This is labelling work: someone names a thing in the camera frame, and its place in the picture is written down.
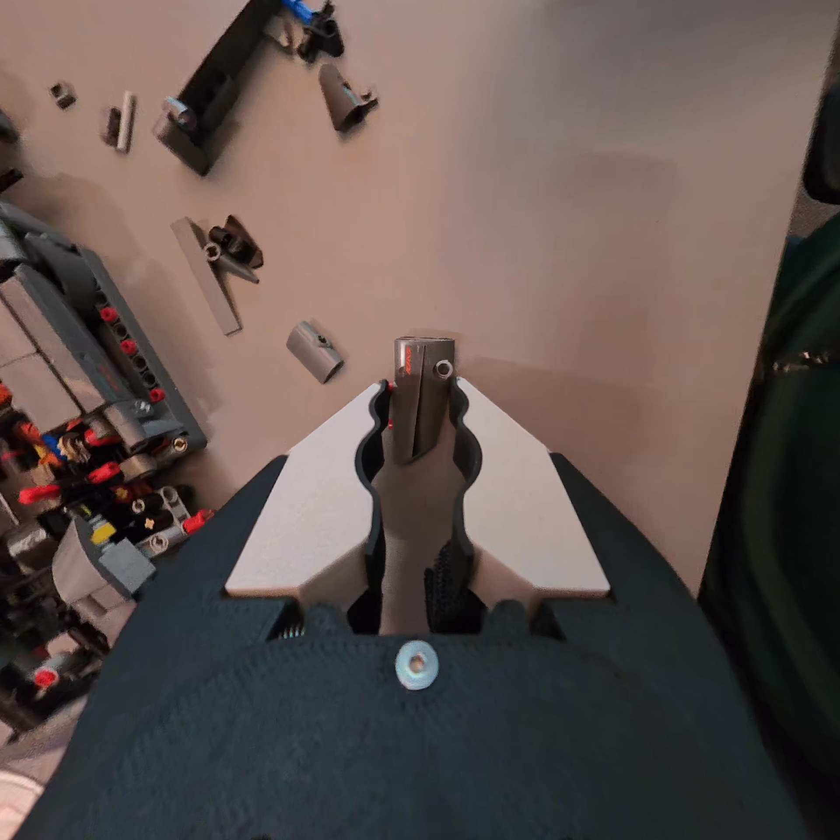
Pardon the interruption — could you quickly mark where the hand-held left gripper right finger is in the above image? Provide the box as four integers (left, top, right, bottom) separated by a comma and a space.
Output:
425, 375, 612, 634

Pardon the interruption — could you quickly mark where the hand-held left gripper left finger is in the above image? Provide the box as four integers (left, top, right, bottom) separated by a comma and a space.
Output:
225, 379, 391, 634

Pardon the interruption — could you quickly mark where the dark grey lego wedge panel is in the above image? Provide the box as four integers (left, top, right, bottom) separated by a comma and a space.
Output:
391, 335, 458, 466

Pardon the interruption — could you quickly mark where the lego car model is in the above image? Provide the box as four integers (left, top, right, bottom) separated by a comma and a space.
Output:
0, 197, 217, 737

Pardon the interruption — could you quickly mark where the dark grey lego fin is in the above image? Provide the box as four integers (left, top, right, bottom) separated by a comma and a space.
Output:
318, 63, 380, 133

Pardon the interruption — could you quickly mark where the long dark grey lego beam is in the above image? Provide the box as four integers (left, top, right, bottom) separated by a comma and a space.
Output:
151, 0, 284, 177

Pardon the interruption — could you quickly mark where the white lego bar piece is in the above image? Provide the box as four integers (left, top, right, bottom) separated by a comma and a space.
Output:
101, 90, 138, 154

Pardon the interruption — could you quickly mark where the black lego connector blue pin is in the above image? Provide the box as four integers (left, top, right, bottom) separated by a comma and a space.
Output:
282, 0, 346, 64

